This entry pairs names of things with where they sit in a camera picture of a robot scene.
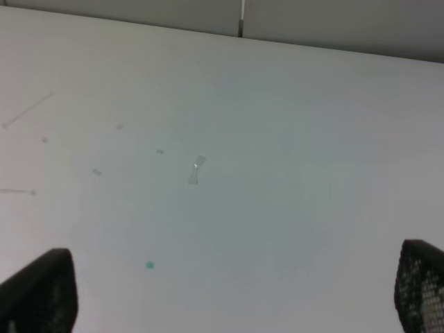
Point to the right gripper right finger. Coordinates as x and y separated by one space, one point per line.
418 290

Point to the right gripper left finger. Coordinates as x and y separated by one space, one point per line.
41 297

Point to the twisted clear tape piece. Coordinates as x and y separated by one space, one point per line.
198 163

